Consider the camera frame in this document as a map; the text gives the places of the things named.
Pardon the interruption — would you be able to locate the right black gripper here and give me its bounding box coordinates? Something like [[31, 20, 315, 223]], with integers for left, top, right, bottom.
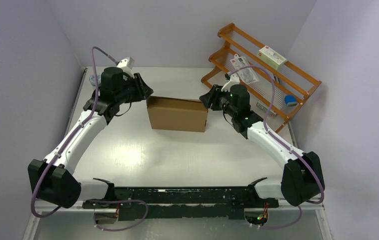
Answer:
[[199, 84, 237, 118]]

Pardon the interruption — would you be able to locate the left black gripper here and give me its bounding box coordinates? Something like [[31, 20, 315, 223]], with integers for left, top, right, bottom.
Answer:
[[115, 72, 154, 105]]

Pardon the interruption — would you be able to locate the brown cardboard box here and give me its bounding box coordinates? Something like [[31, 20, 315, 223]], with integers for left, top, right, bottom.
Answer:
[[146, 96, 208, 133]]

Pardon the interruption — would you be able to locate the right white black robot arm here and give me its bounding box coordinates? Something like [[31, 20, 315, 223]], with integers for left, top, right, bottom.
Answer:
[[199, 84, 325, 207]]

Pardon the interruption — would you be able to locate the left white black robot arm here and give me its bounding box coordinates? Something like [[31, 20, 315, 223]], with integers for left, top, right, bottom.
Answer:
[[27, 67, 154, 208]]

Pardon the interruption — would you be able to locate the white green product box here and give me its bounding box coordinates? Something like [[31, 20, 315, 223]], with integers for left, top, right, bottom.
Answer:
[[257, 45, 288, 71]]

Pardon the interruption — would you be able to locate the clear plastic blister package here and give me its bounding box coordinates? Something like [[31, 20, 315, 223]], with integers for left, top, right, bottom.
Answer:
[[230, 54, 260, 85]]

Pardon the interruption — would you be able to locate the small blue white jar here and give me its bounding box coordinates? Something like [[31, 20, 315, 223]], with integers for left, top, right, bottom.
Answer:
[[89, 74, 102, 88]]

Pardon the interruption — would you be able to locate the small silver packaged item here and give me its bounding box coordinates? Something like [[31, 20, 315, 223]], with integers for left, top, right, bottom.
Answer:
[[256, 100, 277, 118]]

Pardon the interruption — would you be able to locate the orange wooden rack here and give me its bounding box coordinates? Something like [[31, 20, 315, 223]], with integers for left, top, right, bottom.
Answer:
[[201, 23, 322, 132]]

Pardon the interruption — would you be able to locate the blue white eraser block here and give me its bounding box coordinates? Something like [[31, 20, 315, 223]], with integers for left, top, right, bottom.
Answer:
[[284, 95, 298, 108]]

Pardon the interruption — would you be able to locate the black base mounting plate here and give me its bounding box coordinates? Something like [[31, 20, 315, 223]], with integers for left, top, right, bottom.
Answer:
[[82, 183, 279, 221]]

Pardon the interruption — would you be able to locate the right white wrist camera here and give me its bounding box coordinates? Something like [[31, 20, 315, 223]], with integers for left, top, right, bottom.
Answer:
[[221, 73, 240, 92]]

